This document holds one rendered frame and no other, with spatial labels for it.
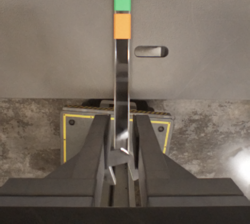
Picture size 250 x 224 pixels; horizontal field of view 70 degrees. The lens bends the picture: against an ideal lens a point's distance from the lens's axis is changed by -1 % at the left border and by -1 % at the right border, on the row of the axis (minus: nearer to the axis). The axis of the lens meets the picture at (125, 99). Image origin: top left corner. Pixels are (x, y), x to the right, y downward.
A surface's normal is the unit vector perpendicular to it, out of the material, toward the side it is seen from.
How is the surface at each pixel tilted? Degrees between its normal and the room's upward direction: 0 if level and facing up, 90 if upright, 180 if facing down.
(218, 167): 0
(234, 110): 0
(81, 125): 0
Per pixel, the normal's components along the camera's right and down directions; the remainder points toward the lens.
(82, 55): 0.01, 0.29
